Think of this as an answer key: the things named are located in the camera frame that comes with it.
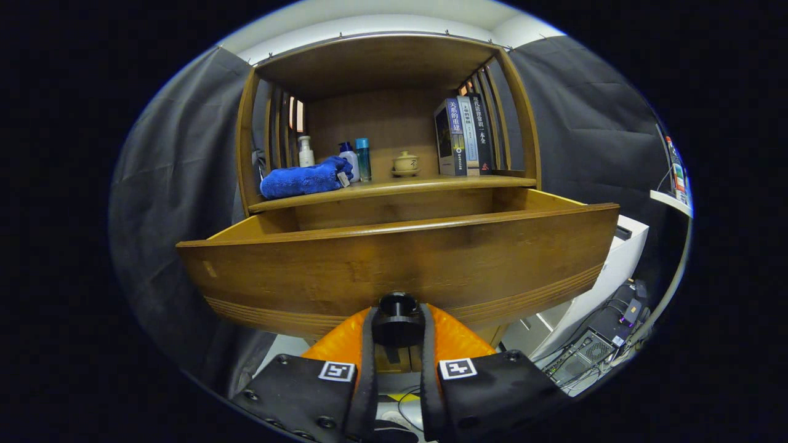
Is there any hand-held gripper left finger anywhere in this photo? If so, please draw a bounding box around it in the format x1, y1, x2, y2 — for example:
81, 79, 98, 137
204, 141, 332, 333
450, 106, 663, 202
231, 305, 379, 443

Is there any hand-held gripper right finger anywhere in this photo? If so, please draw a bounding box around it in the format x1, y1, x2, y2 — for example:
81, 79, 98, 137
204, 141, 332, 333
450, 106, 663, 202
420, 303, 570, 443

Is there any black drawer knob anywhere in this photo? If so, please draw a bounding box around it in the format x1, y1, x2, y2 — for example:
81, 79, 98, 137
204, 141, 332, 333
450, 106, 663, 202
371, 292, 425, 348

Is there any brown wooden drawer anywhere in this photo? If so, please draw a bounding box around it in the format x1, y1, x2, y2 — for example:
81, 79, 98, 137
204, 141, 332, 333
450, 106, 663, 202
176, 188, 621, 339

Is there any brown wooden countertop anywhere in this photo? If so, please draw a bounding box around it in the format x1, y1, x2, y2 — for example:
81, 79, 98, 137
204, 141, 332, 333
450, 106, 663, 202
248, 174, 537, 214

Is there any white storage cabinet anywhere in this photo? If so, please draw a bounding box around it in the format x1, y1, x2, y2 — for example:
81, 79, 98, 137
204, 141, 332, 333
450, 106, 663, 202
502, 214, 650, 361

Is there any brown wooden cabinet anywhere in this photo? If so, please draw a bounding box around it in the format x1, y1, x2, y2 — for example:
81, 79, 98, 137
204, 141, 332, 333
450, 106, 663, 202
234, 34, 542, 348

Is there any black computer tower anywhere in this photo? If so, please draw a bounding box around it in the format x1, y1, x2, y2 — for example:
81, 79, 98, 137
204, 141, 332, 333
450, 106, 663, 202
542, 329, 616, 385

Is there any blue folded towel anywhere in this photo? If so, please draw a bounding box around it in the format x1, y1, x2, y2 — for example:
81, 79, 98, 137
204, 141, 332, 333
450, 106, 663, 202
260, 156, 354, 199

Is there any beige lidded teacup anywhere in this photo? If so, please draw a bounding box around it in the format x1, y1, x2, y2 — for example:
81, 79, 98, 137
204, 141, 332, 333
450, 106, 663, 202
392, 151, 420, 178

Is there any white bottle with blue cap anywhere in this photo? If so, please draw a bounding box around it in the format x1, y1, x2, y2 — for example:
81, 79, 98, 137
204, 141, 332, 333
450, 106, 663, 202
338, 142, 361, 183

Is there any clear teal capped bottle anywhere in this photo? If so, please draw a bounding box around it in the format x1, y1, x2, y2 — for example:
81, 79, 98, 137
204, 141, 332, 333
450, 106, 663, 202
355, 137, 372, 182

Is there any black electronics box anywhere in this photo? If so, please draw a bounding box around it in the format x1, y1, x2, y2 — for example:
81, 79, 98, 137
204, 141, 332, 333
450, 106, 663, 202
619, 280, 650, 327

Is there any blue spine book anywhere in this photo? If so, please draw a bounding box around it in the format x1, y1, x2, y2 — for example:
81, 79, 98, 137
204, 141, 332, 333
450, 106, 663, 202
434, 97, 467, 177

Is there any pale grey spine book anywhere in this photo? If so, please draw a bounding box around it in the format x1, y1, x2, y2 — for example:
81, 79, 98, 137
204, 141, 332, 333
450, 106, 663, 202
457, 95, 480, 177

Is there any black spine book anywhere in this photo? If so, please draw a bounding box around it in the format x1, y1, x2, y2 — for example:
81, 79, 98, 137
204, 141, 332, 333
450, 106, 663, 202
468, 92, 494, 175

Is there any white round side table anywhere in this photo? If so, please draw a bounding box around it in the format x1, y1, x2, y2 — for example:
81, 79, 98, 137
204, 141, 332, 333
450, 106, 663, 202
628, 190, 694, 351

